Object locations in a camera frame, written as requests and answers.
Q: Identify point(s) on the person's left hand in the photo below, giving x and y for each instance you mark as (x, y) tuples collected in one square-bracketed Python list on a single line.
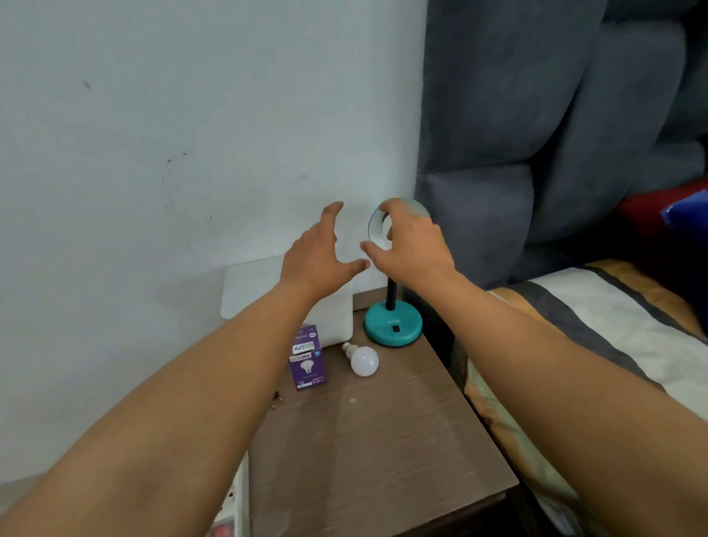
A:
[(310, 260)]

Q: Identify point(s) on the person's right hand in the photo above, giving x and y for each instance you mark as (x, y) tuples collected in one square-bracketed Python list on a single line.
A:
[(415, 252)]

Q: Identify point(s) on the person's left thumb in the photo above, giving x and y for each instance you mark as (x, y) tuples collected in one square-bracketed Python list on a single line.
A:
[(351, 269)]

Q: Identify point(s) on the person's right thumb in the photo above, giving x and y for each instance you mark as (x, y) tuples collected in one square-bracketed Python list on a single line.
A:
[(376, 254)]

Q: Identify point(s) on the teal desk lamp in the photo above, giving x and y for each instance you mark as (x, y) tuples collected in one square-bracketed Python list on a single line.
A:
[(394, 327)]

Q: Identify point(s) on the person's right forearm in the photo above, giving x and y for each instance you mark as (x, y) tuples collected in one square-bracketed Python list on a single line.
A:
[(564, 398)]

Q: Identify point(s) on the person's left forearm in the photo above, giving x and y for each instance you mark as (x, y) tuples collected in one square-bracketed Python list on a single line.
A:
[(166, 415)]

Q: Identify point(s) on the white light bulb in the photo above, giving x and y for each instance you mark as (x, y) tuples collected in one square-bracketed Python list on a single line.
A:
[(364, 360)]

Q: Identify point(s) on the purple light bulb box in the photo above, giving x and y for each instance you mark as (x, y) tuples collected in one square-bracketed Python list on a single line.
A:
[(307, 359)]

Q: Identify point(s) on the white rectangular box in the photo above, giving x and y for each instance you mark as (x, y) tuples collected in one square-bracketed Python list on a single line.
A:
[(249, 290)]

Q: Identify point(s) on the brown wooden bedside table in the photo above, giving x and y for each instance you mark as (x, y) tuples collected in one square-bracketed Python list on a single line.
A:
[(376, 442)]

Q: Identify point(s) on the grey upholstered headboard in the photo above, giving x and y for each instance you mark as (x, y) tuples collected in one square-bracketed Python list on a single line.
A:
[(542, 121)]

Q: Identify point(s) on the striped bed sheet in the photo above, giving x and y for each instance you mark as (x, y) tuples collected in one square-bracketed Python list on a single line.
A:
[(608, 326)]

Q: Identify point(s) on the white power strip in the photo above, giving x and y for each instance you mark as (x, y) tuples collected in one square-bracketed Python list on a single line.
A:
[(235, 506)]

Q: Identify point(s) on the red pillow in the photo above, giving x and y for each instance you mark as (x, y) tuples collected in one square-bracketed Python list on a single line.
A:
[(647, 210)]

